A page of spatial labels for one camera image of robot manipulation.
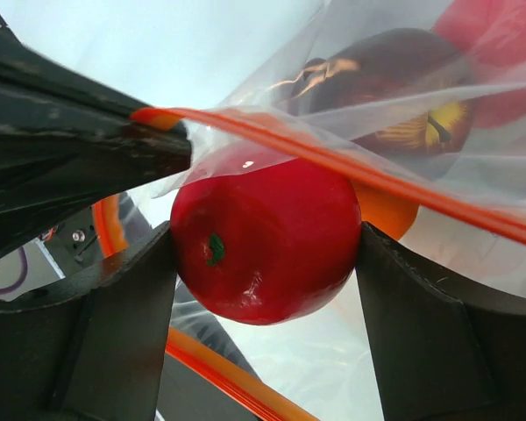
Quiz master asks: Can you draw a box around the clear zip bag orange seal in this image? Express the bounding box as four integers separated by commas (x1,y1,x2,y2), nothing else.
92,1,526,420

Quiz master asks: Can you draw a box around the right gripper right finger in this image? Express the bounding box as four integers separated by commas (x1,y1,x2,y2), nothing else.
356,224,526,420

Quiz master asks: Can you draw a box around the red fake apple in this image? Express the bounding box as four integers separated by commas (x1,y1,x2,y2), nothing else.
433,1,526,128
170,143,361,325

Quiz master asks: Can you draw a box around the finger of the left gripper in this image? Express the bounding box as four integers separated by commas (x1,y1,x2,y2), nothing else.
0,15,192,259

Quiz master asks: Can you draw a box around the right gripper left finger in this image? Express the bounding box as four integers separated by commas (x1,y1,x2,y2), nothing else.
0,224,176,420

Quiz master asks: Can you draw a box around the small orange fake tangerine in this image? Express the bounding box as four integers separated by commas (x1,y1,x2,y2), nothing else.
352,181,419,240

